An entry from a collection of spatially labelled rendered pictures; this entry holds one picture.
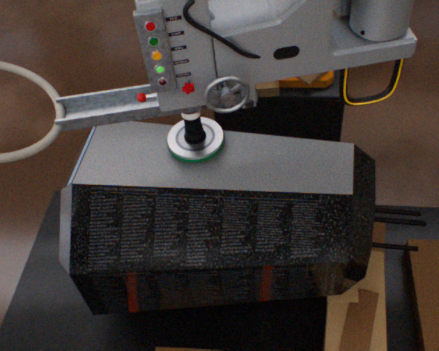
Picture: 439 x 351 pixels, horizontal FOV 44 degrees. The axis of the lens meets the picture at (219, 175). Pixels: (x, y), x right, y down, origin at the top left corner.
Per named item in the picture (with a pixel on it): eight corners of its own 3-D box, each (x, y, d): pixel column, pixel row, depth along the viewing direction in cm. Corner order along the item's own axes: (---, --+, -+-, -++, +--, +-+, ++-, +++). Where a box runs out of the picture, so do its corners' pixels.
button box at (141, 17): (176, 83, 173) (161, 5, 151) (177, 89, 171) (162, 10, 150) (151, 88, 173) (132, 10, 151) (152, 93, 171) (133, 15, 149)
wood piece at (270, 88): (253, 68, 250) (253, 59, 246) (275, 66, 249) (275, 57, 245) (256, 97, 238) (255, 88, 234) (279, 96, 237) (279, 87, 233)
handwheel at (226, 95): (246, 90, 184) (243, 55, 173) (251, 111, 178) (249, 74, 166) (202, 98, 183) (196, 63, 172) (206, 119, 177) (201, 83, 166)
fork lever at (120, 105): (249, 73, 200) (249, 62, 196) (259, 108, 187) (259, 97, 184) (60, 102, 196) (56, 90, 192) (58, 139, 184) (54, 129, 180)
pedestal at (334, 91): (230, 115, 344) (220, 14, 287) (337, 118, 334) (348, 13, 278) (217, 198, 302) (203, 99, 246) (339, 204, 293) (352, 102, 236)
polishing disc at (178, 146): (162, 158, 202) (162, 155, 201) (173, 118, 216) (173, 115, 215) (219, 161, 199) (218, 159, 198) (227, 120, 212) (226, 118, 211)
